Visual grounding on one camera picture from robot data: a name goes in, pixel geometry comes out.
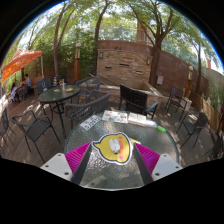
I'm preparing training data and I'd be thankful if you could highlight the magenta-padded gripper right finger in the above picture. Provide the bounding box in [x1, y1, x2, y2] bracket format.
[132, 143, 184, 186]

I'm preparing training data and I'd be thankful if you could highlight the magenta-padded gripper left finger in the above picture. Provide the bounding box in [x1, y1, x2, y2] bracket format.
[39, 142, 94, 186]

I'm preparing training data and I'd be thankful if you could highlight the white computer mouse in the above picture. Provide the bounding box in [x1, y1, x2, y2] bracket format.
[108, 138, 122, 155]

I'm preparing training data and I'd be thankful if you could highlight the yellow duck mouse pad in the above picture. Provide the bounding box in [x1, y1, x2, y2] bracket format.
[91, 131, 135, 166]

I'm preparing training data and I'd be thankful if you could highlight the yellow paper sheet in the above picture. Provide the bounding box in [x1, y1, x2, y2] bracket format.
[128, 136, 142, 145]

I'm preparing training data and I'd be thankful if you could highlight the small white book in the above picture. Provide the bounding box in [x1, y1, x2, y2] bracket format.
[145, 119, 158, 129]

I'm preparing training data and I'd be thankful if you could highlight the printed picture sheet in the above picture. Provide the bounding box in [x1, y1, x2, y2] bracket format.
[101, 109, 130, 125]

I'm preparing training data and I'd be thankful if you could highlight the black wooden slatted chair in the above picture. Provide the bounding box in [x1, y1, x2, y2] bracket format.
[118, 83, 160, 120]

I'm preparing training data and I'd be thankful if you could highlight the dark round side table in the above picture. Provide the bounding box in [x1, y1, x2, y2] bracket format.
[37, 84, 81, 140]

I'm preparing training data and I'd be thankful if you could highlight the dark wicker chair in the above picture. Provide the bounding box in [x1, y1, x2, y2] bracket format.
[74, 76, 102, 101]

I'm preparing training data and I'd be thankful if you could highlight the blue chair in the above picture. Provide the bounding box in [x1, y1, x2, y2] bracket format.
[35, 77, 53, 97]

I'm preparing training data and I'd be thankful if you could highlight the person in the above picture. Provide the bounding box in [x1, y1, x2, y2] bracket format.
[20, 73, 33, 89]
[10, 82, 20, 102]

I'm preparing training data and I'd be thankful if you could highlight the large forked tree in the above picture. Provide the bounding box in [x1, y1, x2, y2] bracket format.
[123, 0, 188, 88]

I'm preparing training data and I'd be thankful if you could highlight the orange parasol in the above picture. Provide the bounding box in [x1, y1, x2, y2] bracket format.
[0, 49, 44, 83]

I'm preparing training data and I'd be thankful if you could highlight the slender dark tree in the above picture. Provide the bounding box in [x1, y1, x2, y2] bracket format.
[91, 0, 113, 76]

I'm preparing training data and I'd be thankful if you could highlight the grey wall box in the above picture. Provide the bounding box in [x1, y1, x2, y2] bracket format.
[156, 74, 165, 86]

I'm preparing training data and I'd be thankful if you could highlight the orange lamp post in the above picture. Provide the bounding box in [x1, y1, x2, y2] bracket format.
[185, 65, 195, 98]
[73, 41, 82, 83]

